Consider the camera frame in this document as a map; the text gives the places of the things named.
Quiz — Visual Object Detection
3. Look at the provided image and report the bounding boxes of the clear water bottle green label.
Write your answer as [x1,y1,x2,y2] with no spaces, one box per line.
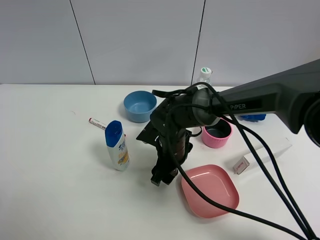
[195,67,213,85]

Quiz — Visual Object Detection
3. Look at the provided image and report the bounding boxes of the red white marker pen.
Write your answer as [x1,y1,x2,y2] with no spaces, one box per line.
[87,117,127,138]

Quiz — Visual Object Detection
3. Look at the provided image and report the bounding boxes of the pink saucepan with handle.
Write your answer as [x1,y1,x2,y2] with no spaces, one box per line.
[201,119,233,149]

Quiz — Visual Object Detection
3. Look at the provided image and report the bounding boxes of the black cable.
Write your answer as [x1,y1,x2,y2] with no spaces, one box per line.
[151,82,318,240]

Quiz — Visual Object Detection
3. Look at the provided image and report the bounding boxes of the white cardboard box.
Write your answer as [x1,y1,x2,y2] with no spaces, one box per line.
[232,138,292,175]

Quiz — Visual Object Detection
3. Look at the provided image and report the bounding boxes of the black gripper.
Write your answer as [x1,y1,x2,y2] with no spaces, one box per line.
[150,130,193,186]

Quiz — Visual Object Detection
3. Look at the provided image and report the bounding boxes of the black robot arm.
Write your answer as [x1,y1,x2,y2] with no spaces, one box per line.
[150,60,320,185]

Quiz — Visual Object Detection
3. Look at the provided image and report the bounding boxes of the blue plastic bowl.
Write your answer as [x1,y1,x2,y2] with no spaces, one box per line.
[123,90,157,123]

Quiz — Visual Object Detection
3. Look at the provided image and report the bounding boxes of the pink square plate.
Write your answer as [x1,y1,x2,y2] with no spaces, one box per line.
[181,164,240,219]

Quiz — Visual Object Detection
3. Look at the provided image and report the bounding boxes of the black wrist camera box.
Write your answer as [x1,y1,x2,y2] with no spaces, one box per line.
[136,121,159,147]

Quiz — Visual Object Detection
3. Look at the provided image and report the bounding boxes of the white blue shampoo bottle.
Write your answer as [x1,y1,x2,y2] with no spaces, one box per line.
[104,120,130,171]

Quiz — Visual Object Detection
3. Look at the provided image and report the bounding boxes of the rolled blue towel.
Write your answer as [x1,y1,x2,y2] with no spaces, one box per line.
[238,114,267,122]

